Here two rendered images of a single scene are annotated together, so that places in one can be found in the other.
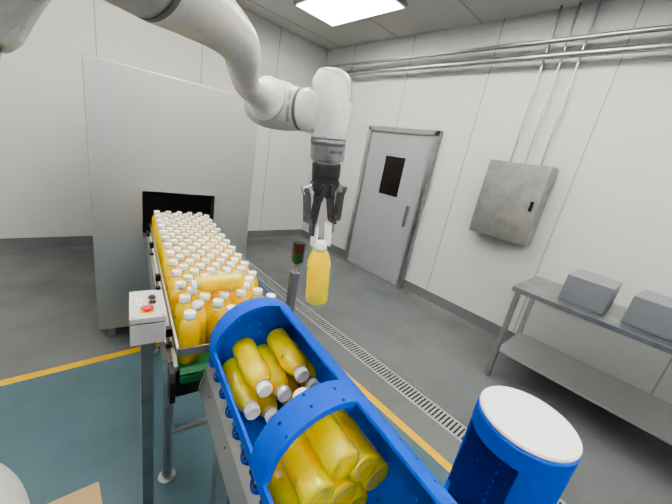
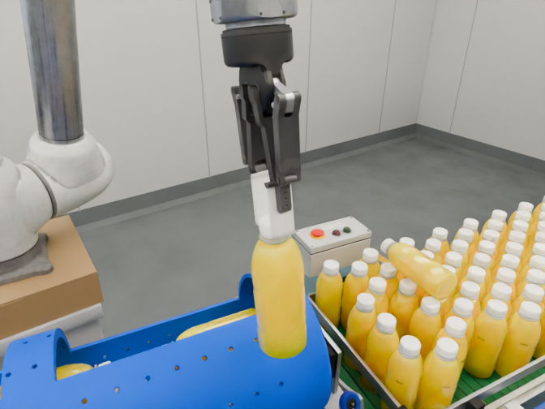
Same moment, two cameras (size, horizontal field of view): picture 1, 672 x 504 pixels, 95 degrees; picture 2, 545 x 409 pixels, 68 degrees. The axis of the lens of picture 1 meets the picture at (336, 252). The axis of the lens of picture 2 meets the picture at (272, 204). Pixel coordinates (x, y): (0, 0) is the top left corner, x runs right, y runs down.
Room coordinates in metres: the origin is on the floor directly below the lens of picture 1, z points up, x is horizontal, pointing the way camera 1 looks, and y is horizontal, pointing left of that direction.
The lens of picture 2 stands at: (0.93, -0.39, 1.71)
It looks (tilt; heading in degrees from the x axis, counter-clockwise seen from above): 28 degrees down; 100
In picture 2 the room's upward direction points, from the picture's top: straight up
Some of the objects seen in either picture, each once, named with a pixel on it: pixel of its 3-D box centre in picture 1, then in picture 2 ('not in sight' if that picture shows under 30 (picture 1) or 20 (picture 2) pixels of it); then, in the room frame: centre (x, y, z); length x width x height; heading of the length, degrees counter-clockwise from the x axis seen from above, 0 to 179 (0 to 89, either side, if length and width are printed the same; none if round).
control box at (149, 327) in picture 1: (146, 315); (331, 245); (0.93, 0.61, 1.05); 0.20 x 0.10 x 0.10; 36
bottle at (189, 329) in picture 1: (189, 337); (328, 296); (0.93, 0.46, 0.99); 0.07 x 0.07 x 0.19
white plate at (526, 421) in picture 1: (527, 419); not in sight; (0.79, -0.67, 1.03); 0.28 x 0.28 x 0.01
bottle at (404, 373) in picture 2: not in sight; (402, 379); (1.10, 0.23, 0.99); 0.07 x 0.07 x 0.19
